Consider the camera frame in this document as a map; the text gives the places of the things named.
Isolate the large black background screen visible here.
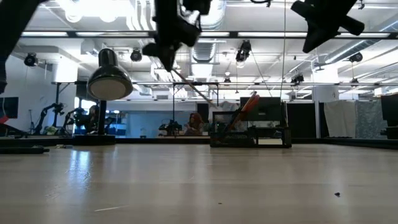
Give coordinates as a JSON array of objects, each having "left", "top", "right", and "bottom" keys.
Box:
[{"left": 381, "top": 94, "right": 398, "bottom": 140}]

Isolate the black overhead light bar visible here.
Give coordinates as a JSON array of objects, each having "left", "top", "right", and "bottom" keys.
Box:
[{"left": 21, "top": 30, "right": 398, "bottom": 39}]

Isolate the black background robot rig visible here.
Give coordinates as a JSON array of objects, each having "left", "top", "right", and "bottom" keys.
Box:
[{"left": 158, "top": 119, "right": 183, "bottom": 137}]

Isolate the black background monitor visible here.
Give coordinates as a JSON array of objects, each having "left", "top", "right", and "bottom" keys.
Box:
[{"left": 239, "top": 96, "right": 282, "bottom": 123}]

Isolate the red and black clamp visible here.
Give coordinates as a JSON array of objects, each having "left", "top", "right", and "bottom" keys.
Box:
[{"left": 0, "top": 116, "right": 29, "bottom": 138}]

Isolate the white hanging cloth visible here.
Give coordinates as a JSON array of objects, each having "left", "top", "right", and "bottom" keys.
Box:
[{"left": 323, "top": 101, "right": 358, "bottom": 138}]

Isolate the person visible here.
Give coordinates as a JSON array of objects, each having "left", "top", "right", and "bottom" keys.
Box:
[
  {"left": 83, "top": 105, "right": 101, "bottom": 135},
  {"left": 185, "top": 112, "right": 205, "bottom": 137}
]

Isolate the black partition panel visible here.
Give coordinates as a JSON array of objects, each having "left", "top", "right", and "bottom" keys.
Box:
[{"left": 285, "top": 102, "right": 317, "bottom": 139}]

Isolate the thin hanging cable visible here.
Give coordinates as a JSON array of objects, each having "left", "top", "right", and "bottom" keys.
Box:
[{"left": 280, "top": 0, "right": 287, "bottom": 101}]

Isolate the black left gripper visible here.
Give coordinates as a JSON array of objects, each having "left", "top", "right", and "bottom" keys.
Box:
[{"left": 142, "top": 0, "right": 213, "bottom": 73}]

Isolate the black mesh desk organizer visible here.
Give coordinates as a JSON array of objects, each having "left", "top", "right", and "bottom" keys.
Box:
[{"left": 210, "top": 111, "right": 292, "bottom": 149}]

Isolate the grey hanging cloth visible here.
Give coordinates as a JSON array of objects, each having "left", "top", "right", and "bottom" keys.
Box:
[{"left": 356, "top": 100, "right": 389, "bottom": 139}]

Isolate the black aluminium table frame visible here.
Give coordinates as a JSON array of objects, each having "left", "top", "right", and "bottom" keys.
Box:
[{"left": 0, "top": 136, "right": 398, "bottom": 150}]

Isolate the black desk lamp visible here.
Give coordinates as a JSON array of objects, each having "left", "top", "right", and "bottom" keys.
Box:
[{"left": 73, "top": 48, "right": 134, "bottom": 146}]

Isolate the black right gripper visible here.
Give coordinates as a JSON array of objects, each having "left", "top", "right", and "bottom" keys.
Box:
[{"left": 290, "top": 0, "right": 365, "bottom": 54}]

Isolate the black wall monitor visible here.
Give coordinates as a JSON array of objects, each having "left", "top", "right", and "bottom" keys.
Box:
[{"left": 0, "top": 96, "right": 19, "bottom": 119}]

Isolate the yellow wooden pencil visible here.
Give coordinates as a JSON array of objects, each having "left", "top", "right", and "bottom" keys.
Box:
[
  {"left": 229, "top": 91, "right": 257, "bottom": 131},
  {"left": 170, "top": 68, "right": 216, "bottom": 107}
]

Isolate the black ceiling spotlight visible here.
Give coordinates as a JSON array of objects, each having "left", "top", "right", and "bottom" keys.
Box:
[
  {"left": 290, "top": 73, "right": 305, "bottom": 85},
  {"left": 348, "top": 52, "right": 364, "bottom": 64},
  {"left": 234, "top": 39, "right": 252, "bottom": 63},
  {"left": 24, "top": 52, "right": 39, "bottom": 68},
  {"left": 130, "top": 49, "right": 143, "bottom": 63}
]

